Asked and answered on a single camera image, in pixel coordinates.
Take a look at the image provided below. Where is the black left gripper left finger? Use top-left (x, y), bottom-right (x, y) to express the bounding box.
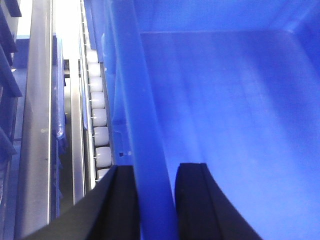
top-left (26, 165), bottom-right (141, 240)

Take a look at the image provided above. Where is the blue bin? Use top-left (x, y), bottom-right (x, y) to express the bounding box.
top-left (51, 34), bottom-right (68, 220)
top-left (84, 0), bottom-right (320, 240)

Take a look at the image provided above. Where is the steel rack upright post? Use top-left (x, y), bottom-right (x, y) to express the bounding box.
top-left (14, 0), bottom-right (53, 240)

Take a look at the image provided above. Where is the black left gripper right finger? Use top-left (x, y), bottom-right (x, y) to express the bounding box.
top-left (174, 163), bottom-right (261, 240)

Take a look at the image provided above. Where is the steel divider rail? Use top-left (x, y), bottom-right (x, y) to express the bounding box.
top-left (69, 58), bottom-right (86, 204)

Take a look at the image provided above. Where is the white roller conveyor track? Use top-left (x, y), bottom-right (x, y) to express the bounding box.
top-left (81, 0), bottom-right (113, 183)

